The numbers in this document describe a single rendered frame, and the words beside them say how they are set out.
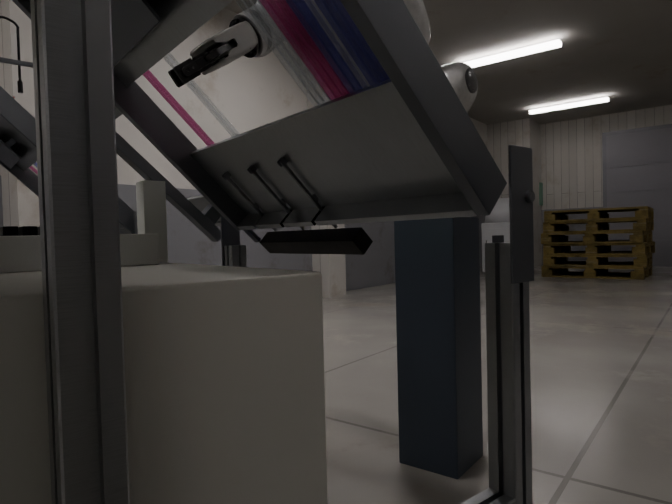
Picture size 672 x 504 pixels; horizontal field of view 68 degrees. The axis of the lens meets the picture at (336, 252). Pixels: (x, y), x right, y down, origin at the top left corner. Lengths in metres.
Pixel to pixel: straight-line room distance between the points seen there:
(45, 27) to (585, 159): 10.54
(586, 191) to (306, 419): 10.30
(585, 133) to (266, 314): 10.47
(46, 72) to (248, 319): 0.23
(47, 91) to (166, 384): 0.22
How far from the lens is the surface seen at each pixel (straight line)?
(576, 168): 10.76
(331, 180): 0.89
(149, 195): 1.41
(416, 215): 0.76
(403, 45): 0.60
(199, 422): 0.44
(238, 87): 5.08
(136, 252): 0.76
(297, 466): 0.51
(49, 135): 0.36
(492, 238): 8.10
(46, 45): 0.37
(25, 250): 0.73
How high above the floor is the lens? 0.65
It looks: 2 degrees down
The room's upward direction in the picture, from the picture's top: 1 degrees counter-clockwise
